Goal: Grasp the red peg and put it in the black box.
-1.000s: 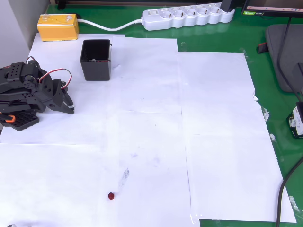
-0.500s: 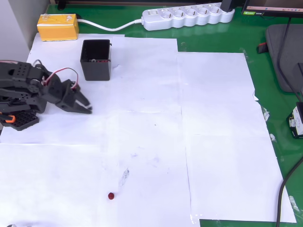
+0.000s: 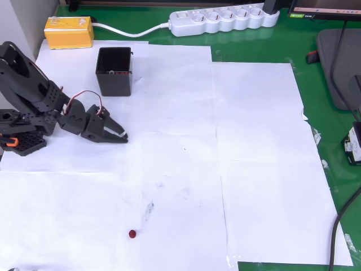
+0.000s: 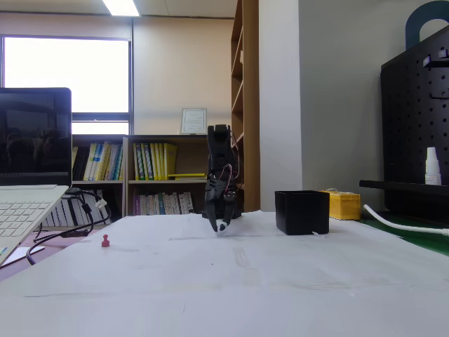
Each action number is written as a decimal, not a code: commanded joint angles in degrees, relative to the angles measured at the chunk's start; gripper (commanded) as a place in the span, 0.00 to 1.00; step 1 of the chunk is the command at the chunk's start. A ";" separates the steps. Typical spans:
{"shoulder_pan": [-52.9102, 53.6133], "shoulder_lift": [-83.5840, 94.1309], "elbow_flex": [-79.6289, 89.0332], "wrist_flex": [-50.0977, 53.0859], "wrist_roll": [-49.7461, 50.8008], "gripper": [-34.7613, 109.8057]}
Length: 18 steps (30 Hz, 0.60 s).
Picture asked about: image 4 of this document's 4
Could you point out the small red pawn piece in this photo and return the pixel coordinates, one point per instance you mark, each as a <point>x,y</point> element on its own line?
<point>105,241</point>

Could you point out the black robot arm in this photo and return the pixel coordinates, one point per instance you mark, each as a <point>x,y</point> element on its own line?
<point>221,151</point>

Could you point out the black square container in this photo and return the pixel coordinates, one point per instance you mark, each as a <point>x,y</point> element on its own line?
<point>301,210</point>

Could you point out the yellow cardboard box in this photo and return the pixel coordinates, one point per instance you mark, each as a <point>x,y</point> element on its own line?
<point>345,207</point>

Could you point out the flat lying yellow book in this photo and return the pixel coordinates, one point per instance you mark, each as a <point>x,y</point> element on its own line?
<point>186,175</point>

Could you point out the low dark wooden bookshelf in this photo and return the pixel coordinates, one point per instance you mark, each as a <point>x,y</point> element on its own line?
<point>189,154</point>
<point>100,184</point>

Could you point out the thick standing yellow book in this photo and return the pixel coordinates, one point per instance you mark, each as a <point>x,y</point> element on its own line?
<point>171,161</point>

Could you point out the framed white certificate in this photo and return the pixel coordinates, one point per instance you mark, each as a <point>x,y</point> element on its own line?
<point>193,121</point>

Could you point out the white taped paper cover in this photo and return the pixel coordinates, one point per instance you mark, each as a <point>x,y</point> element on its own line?
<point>224,288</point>

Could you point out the tall brown wooden bookshelf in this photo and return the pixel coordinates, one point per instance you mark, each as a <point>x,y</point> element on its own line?
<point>250,105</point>

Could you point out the green desk mat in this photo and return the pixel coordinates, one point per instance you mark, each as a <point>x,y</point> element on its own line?
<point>414,238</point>

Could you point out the white laptop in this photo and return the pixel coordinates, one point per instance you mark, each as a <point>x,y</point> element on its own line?
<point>31,140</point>

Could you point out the white paper slip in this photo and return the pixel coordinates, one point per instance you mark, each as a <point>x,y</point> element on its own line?
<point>21,254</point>

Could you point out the black pegboard with shelf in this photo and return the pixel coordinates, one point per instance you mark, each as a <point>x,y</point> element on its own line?
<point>410,123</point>

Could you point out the rectangular ceiling light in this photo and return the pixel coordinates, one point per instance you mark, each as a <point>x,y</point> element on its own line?
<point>121,7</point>

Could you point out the white dropper bottle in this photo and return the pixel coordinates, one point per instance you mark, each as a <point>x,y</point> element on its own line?
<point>432,166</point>

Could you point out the white pegboard clip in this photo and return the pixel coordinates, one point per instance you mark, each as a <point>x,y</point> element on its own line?
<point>426,61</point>
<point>443,53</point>

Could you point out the dark blue arch panel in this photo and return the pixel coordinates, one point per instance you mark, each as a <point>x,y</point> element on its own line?
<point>414,21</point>

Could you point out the window with dark frame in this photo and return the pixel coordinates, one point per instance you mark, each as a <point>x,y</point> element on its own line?
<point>66,73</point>

